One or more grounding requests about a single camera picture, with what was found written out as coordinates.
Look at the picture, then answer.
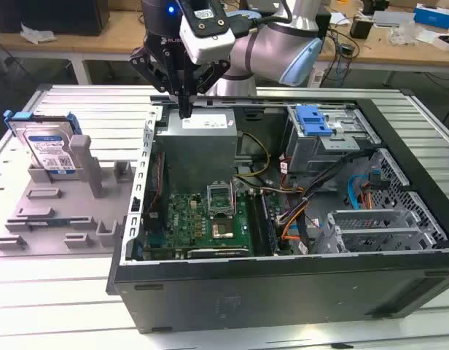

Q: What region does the hard disk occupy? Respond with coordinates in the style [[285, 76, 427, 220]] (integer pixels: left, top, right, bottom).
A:
[[3, 109, 83, 174]]

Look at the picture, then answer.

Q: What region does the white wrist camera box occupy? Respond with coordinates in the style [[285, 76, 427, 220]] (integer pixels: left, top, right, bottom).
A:
[[179, 0, 235, 66]]

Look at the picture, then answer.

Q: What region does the crumpled white paper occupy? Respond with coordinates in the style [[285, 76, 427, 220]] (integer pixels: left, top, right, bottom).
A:
[[19, 23, 58, 45]]

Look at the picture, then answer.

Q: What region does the metal socket cover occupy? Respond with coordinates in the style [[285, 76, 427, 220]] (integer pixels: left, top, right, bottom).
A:
[[206, 180, 235, 219]]

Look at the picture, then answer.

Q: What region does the grey power supply unit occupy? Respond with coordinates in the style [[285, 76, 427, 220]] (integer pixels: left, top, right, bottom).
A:
[[155, 109, 241, 184]]

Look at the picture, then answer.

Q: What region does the black graphics card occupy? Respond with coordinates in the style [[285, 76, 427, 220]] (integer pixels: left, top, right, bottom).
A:
[[185, 246, 251, 261]]

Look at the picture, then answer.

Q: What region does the blue data wire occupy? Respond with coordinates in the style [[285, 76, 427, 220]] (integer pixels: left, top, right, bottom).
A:
[[345, 174, 371, 211]]

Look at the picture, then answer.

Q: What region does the black RAM slot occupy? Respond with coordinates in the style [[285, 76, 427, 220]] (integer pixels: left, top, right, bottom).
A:
[[249, 190, 266, 257], [261, 191, 281, 256]]

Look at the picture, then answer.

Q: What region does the metal disk bay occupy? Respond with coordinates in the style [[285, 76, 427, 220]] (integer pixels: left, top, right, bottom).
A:
[[314, 209, 448, 255]]

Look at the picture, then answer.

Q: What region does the black cable bundle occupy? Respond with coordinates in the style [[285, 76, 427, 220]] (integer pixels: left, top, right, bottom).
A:
[[296, 148, 375, 253]]

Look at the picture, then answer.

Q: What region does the blue plastic drive bracket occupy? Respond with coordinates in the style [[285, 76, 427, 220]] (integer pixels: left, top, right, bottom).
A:
[[296, 104, 333, 137]]

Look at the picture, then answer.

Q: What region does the grey parts rack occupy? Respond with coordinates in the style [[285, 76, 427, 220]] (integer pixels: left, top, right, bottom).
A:
[[0, 134, 138, 259]]

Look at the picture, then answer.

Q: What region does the orange yellow red power wire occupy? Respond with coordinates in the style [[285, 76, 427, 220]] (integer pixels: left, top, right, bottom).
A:
[[358, 171, 389, 209]]

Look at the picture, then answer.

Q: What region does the RAM stick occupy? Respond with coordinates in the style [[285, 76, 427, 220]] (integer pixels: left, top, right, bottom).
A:
[[25, 217, 94, 228]]

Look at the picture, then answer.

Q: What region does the blue and white carton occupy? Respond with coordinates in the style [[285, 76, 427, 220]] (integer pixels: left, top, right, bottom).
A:
[[413, 2, 449, 31]]

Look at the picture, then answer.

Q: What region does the small black box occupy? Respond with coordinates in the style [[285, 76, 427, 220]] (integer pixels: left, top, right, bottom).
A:
[[349, 16, 375, 41]]

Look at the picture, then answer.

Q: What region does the wooden desk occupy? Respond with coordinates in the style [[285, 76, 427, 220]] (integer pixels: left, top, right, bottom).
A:
[[311, 9, 449, 89], [0, 9, 146, 87]]

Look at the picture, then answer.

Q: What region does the yellow and black wire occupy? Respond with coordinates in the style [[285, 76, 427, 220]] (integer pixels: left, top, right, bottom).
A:
[[233, 131, 272, 180]]

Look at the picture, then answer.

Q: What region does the metal optical drive cage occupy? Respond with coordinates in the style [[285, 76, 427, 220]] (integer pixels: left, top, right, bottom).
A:
[[284, 104, 380, 176]]

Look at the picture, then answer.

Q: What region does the green motherboard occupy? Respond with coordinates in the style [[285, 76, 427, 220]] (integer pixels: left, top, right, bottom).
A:
[[147, 181, 284, 260]]

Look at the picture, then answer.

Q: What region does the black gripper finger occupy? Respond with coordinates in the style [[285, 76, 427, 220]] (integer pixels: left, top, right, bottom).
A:
[[128, 47, 187, 119], [185, 60, 231, 119]]

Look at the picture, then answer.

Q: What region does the black open PC case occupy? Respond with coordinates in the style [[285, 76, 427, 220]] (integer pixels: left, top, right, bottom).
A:
[[106, 89, 449, 335]]

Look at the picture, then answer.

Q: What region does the large black box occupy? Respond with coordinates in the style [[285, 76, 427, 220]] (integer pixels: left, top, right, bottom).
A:
[[0, 0, 111, 37]]

